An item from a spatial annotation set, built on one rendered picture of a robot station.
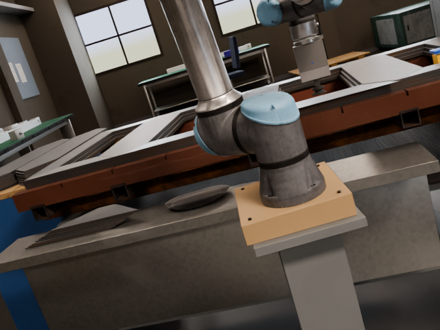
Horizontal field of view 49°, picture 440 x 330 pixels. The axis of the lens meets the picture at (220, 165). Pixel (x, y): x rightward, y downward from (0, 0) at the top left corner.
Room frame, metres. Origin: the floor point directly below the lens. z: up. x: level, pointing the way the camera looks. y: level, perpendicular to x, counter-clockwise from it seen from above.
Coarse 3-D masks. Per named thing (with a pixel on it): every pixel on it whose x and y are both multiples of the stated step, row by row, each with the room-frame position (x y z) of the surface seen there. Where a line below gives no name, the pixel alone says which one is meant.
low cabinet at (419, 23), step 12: (396, 12) 8.41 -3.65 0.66; (408, 12) 8.06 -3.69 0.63; (420, 12) 8.05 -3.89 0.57; (372, 24) 9.51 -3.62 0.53; (384, 24) 8.82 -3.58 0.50; (396, 24) 8.28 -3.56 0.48; (408, 24) 8.06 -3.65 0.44; (420, 24) 8.05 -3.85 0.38; (432, 24) 8.04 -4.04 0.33; (384, 36) 8.95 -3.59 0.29; (396, 36) 8.39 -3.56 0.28; (408, 36) 8.06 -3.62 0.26; (420, 36) 8.05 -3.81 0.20; (432, 36) 8.04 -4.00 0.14; (384, 48) 9.20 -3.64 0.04
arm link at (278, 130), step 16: (256, 96) 1.07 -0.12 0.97; (272, 96) 1.04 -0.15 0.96; (288, 96) 1.02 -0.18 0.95; (240, 112) 1.06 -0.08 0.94; (256, 112) 0.99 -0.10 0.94; (272, 112) 0.98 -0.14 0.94; (288, 112) 0.99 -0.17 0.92; (240, 128) 1.04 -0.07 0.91; (256, 128) 1.00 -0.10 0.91; (272, 128) 0.98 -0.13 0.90; (288, 128) 0.99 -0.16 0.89; (240, 144) 1.05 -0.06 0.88; (256, 144) 1.01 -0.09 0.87; (272, 144) 0.99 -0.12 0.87; (288, 144) 0.99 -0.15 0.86; (304, 144) 1.01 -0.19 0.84; (272, 160) 0.99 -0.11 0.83
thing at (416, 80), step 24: (408, 48) 1.95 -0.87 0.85; (432, 48) 1.83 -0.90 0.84; (336, 72) 2.00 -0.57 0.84; (432, 72) 1.33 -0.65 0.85; (360, 96) 1.37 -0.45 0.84; (96, 144) 2.01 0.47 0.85; (168, 144) 1.49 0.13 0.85; (192, 144) 1.48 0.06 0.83; (72, 168) 1.56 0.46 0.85; (96, 168) 1.54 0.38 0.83
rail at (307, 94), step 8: (424, 56) 1.95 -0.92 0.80; (416, 64) 1.95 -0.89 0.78; (424, 64) 1.94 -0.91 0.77; (432, 64) 1.94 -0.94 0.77; (336, 80) 2.02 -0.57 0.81; (304, 88) 2.05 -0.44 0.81; (328, 88) 2.02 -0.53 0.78; (336, 88) 2.01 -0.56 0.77; (344, 88) 2.01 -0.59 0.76; (296, 96) 2.05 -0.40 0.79; (304, 96) 2.04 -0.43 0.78; (312, 96) 2.03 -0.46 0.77; (192, 120) 2.15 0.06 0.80; (184, 128) 2.15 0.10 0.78; (192, 128) 2.14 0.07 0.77
